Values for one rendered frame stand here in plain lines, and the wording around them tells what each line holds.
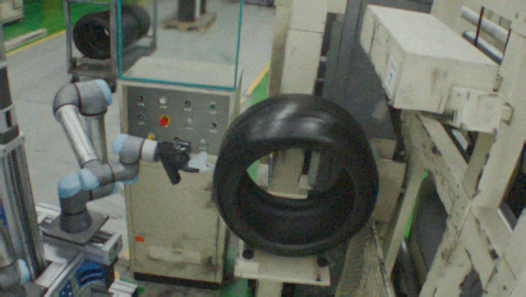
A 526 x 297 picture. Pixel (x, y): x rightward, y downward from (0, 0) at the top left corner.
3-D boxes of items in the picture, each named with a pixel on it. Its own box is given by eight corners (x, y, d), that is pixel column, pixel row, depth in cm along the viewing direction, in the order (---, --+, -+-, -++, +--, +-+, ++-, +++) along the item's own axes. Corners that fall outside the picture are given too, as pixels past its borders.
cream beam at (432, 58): (357, 43, 164) (364, 4, 157) (423, 53, 165) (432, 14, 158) (390, 108, 111) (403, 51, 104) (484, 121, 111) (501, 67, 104)
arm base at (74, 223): (52, 228, 192) (49, 211, 187) (70, 210, 205) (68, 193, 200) (81, 237, 190) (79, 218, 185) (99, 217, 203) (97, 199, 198)
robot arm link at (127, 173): (105, 178, 165) (105, 154, 159) (133, 170, 172) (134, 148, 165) (115, 191, 161) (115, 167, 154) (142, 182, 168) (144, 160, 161)
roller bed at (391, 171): (351, 193, 212) (364, 136, 198) (382, 196, 212) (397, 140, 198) (357, 219, 194) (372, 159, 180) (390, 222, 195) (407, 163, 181)
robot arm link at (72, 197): (55, 202, 193) (52, 176, 187) (85, 194, 201) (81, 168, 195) (64, 216, 185) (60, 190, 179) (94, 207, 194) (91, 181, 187)
